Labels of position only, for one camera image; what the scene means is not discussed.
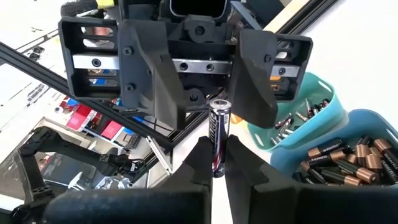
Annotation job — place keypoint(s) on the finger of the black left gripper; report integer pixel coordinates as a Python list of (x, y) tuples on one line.
[(255, 77), (149, 71)]

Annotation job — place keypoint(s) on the slate blue plastic bin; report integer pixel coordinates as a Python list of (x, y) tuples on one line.
[(367, 119)]

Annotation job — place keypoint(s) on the red equipment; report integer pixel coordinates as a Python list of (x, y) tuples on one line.
[(81, 119)]

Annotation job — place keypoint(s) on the lone silver AAA battery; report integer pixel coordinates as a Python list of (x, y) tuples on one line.
[(219, 137)]

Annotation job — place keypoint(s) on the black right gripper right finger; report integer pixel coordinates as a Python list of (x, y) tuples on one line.
[(280, 205)]

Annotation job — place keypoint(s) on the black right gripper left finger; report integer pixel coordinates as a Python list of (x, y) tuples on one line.
[(140, 205)]

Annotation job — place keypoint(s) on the silver black-tipped AAA battery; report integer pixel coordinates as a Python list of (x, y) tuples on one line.
[(301, 116), (316, 109)]

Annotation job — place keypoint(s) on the silver Energizer AAA battery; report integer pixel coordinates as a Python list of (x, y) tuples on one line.
[(325, 102)]

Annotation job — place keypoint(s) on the Duracell copper-black AA battery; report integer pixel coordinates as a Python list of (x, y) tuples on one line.
[(362, 152), (373, 162)]

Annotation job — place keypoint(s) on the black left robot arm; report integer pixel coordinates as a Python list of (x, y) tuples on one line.
[(31, 174)]

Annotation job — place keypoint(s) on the black and silver AAA battery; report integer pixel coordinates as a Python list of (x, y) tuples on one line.
[(275, 141)]

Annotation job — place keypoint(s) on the green plastic bin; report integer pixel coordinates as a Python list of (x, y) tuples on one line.
[(323, 123)]

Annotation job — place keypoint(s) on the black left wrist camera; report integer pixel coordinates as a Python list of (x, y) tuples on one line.
[(199, 7)]

